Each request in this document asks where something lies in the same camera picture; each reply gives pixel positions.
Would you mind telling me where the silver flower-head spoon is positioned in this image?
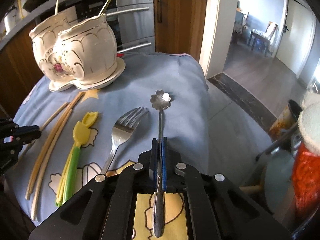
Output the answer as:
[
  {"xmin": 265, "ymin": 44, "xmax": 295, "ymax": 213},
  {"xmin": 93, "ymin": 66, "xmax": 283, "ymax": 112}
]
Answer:
[{"xmin": 150, "ymin": 89, "xmax": 171, "ymax": 238}]

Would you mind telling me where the silver fork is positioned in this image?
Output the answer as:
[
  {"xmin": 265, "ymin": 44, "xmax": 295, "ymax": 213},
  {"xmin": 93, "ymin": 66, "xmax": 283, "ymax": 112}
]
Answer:
[{"xmin": 100, "ymin": 106, "xmax": 149, "ymax": 175}]

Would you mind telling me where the white porcelain double utensil holder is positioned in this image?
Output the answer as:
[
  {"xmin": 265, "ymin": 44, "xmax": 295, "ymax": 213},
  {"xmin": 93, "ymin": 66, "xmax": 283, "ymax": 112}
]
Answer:
[{"xmin": 29, "ymin": 12, "xmax": 125, "ymax": 92}]

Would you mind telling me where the yellow tulip pick green handle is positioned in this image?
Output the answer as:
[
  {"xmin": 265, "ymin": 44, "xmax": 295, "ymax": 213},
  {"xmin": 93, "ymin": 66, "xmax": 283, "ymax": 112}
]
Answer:
[{"xmin": 62, "ymin": 121, "xmax": 90, "ymax": 204}]

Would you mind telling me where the stainless steel oven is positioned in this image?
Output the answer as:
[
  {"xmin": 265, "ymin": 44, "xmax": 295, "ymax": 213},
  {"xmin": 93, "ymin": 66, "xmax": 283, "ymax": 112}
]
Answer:
[{"xmin": 75, "ymin": 0, "xmax": 156, "ymax": 54}]

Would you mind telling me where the blue cartoon tablecloth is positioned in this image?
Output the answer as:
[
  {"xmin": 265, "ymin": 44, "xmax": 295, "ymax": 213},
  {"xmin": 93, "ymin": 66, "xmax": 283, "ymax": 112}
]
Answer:
[{"xmin": 5, "ymin": 53, "xmax": 209, "ymax": 239}]

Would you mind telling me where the wooden chair with cloth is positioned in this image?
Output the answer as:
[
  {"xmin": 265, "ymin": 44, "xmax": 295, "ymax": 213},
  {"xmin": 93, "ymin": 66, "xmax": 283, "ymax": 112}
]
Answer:
[{"xmin": 247, "ymin": 21, "xmax": 279, "ymax": 57}]

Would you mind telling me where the rusty metal can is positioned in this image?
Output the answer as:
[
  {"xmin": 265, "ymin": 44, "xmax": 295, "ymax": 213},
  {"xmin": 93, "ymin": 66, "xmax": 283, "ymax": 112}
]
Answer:
[{"xmin": 269, "ymin": 99, "xmax": 302, "ymax": 141}]

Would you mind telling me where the wooden cabinet door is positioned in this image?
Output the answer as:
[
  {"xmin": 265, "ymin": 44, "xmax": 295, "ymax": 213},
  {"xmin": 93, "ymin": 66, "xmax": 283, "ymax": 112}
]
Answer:
[{"xmin": 153, "ymin": 0, "xmax": 207, "ymax": 61}]

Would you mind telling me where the bamboo chopstick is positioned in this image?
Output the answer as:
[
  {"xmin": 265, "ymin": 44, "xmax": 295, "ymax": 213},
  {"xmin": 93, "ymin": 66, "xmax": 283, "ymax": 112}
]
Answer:
[
  {"xmin": 18, "ymin": 102, "xmax": 69, "ymax": 161},
  {"xmin": 24, "ymin": 92, "xmax": 85, "ymax": 201},
  {"xmin": 30, "ymin": 108, "xmax": 74, "ymax": 222}
]

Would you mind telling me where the white door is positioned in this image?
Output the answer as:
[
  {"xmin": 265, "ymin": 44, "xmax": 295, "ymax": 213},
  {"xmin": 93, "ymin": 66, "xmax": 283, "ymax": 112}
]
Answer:
[{"xmin": 276, "ymin": 0, "xmax": 316, "ymax": 77}]

